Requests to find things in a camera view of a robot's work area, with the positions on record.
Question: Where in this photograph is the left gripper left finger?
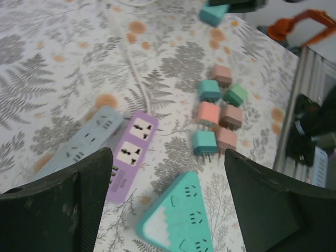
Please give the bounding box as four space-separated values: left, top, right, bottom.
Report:
0 146 114 252

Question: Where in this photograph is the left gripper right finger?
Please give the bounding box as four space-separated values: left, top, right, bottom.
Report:
224 148 336 252

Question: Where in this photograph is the teal plug adapter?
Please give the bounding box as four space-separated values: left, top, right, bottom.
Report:
192 130 218 163
197 79 223 103
198 3 230 28

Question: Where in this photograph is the purple power strip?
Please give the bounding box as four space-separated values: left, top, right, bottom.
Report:
106 110 160 205

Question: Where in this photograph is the blue-grey power strip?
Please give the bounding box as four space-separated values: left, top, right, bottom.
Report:
33 104 124 182

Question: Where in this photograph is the teal triangular power strip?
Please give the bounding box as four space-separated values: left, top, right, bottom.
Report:
135 171 215 252

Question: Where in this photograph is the salmon plug adapter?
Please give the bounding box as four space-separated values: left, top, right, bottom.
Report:
195 101 221 131

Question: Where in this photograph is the floral table cloth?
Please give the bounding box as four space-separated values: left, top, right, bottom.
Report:
0 0 301 252

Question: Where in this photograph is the white slotted cable duct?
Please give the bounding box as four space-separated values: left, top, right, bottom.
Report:
313 146 330 187

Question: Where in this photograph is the wide aluminium base rail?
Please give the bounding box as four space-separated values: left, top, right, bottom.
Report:
272 46 336 190

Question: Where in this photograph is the white power strip cable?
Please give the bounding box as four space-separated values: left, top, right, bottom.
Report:
104 0 160 118

